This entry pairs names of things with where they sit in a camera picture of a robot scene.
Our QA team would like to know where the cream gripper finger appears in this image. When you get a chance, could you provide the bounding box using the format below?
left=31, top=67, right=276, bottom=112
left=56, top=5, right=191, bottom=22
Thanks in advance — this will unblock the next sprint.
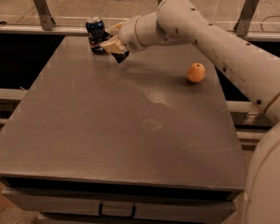
left=101, top=35, right=127, bottom=54
left=109, top=21, right=124, bottom=35

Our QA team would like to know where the dark blue rxbar wrapper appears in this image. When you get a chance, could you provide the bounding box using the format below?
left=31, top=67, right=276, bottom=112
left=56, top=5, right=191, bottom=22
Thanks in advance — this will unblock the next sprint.
left=99, top=32, right=130, bottom=63

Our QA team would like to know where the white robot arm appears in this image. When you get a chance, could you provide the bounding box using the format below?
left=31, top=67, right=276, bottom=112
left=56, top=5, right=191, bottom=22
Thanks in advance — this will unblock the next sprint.
left=102, top=0, right=280, bottom=224

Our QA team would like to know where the blue pepsi can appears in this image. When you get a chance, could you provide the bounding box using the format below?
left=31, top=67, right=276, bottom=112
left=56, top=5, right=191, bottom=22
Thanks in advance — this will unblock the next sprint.
left=86, top=17, right=109, bottom=54

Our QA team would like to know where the orange fruit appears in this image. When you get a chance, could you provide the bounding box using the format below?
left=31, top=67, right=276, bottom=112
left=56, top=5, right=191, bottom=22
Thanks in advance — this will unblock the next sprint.
left=187, top=63, right=205, bottom=83

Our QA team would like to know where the metal railing bar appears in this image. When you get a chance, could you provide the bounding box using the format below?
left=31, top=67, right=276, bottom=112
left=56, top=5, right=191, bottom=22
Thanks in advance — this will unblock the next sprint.
left=0, top=23, right=280, bottom=42

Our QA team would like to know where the left metal railing bracket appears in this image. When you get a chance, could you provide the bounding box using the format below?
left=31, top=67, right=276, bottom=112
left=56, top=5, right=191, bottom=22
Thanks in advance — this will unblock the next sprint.
left=33, top=0, right=55, bottom=31

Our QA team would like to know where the right metal railing bracket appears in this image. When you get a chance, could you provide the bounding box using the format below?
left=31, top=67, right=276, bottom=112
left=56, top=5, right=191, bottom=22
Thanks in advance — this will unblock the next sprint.
left=234, top=0, right=259, bottom=36

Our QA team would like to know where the grey drawer with black handle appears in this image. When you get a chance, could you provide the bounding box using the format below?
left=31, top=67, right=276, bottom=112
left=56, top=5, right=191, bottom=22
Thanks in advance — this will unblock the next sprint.
left=2, top=188, right=235, bottom=224

